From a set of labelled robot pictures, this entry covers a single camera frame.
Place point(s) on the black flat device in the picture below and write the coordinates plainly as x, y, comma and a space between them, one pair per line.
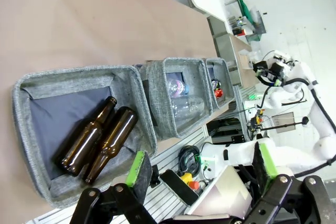
178, 187

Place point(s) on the brown glass bottle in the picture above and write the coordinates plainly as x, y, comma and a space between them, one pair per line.
86, 134
113, 142

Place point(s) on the yellow red emergency stop button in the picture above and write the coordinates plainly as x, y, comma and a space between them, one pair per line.
190, 180

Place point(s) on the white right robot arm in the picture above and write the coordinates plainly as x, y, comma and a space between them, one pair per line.
315, 98

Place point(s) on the large clear plastic bottle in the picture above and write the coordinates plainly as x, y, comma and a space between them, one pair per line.
189, 108

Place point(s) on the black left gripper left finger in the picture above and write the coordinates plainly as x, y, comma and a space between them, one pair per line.
139, 171

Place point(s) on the crushed red can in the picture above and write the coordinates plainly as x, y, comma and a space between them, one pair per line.
218, 93

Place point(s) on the shelf with green cloth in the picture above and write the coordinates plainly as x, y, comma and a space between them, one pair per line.
246, 19

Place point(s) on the grey basket labelled Plastic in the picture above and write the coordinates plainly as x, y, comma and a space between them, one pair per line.
157, 90

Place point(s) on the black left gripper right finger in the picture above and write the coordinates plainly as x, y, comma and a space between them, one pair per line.
265, 166

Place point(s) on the grey basket labelled Bottle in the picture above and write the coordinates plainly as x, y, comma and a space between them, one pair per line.
141, 108

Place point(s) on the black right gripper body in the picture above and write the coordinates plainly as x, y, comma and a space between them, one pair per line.
274, 73

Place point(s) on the small bottle with pink label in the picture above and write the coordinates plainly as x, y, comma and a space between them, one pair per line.
177, 88

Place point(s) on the grey basket labelled Can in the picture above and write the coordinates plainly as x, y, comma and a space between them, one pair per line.
227, 82

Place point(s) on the dark printed drink can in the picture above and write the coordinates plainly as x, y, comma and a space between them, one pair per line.
216, 83

